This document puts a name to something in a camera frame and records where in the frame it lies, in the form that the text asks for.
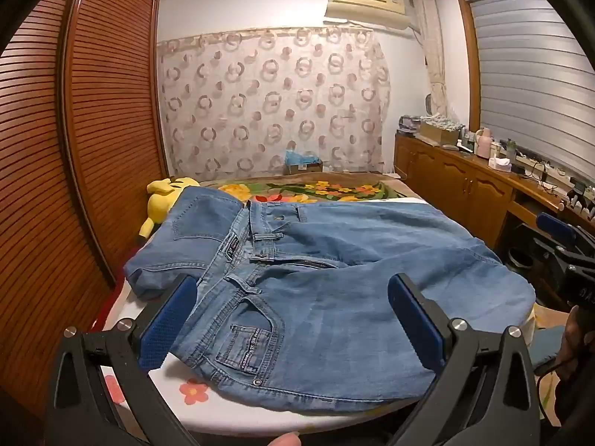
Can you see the yellow plush toy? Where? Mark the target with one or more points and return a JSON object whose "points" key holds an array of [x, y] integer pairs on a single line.
{"points": [[160, 199]]}

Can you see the grey window blind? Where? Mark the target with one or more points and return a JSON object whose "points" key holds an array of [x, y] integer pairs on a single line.
{"points": [[530, 79]]}

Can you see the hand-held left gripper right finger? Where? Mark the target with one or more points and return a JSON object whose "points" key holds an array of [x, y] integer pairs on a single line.
{"points": [[416, 330]]}

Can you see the dark trash bin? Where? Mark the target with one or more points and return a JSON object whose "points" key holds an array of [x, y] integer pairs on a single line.
{"points": [[519, 260]]}

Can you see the pink tissue box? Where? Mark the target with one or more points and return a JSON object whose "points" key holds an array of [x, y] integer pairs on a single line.
{"points": [[499, 165]]}

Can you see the pink thermos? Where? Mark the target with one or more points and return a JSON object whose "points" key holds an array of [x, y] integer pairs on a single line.
{"points": [[485, 144]]}

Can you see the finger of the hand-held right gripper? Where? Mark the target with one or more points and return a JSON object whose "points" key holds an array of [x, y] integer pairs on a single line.
{"points": [[541, 246], [558, 227]]}

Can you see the person's right forearm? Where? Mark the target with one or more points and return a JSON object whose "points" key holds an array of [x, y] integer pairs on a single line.
{"points": [[576, 413]]}

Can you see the blue grey cloth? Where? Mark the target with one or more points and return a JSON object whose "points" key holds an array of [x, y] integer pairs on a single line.
{"points": [[546, 346]]}

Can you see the white power strip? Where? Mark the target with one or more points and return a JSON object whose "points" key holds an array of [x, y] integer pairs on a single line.
{"points": [[544, 165]]}

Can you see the wooden window frame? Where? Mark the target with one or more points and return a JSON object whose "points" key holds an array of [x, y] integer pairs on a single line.
{"points": [[468, 65]]}

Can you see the cardboard box of small packets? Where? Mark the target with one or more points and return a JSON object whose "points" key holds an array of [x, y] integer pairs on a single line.
{"points": [[439, 132]]}

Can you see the green bottle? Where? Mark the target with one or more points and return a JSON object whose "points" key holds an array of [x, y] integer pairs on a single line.
{"points": [[511, 148]]}

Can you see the blue jeans pants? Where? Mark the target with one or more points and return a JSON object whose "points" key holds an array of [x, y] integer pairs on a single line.
{"points": [[334, 297], [186, 227]]}

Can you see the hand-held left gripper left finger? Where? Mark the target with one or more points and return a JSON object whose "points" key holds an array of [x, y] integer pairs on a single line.
{"points": [[167, 325]]}

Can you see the beige tied curtain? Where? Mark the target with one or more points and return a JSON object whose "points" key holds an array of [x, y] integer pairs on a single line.
{"points": [[432, 55]]}

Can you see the small oval mirror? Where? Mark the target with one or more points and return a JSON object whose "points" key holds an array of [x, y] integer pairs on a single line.
{"points": [[430, 103]]}

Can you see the person's right hand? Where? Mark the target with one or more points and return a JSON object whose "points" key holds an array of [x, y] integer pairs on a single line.
{"points": [[569, 344]]}

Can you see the wooden side cabinet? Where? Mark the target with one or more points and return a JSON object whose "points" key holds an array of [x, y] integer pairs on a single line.
{"points": [[465, 186]]}

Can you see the sheer circle-patterned curtain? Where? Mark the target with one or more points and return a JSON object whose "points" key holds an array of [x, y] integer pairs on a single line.
{"points": [[269, 102]]}

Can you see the cardboard box with blue plastic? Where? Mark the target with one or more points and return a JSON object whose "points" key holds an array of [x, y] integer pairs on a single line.
{"points": [[302, 160]]}

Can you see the beige air conditioner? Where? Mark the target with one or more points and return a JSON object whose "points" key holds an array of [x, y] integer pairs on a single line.
{"points": [[367, 4]]}

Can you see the person's left hand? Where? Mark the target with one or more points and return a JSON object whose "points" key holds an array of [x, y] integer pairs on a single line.
{"points": [[284, 439]]}

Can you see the clear purple storage box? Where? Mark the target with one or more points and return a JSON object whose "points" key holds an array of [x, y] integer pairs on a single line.
{"points": [[409, 124]]}

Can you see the wooden louvered wardrobe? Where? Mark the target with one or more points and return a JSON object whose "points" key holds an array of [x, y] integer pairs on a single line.
{"points": [[69, 148]]}

